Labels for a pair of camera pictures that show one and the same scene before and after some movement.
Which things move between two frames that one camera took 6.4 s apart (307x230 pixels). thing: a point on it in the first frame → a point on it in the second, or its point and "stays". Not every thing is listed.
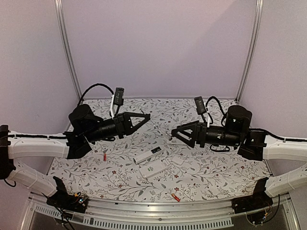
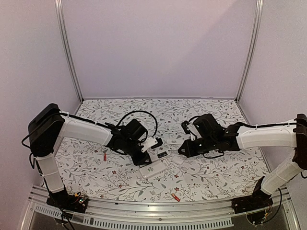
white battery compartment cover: x=178 y=160 stays
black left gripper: x=120 y=122 → x=140 y=161
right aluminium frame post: x=258 y=9 stays
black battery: x=156 y=149 → x=161 y=155
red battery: x=175 y=197 stays
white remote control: x=154 y=167 stays
